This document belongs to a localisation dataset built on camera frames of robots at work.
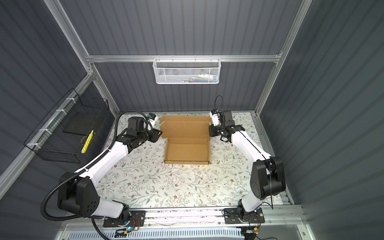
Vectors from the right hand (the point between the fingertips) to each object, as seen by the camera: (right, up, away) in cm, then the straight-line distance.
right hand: (211, 128), depth 89 cm
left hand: (-32, -1, -3) cm, 32 cm away
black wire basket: (-73, -2, -16) cm, 75 cm away
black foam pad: (-70, +4, -10) cm, 71 cm away
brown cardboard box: (-14, -9, +11) cm, 20 cm away
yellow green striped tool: (-61, -5, -18) cm, 64 cm away
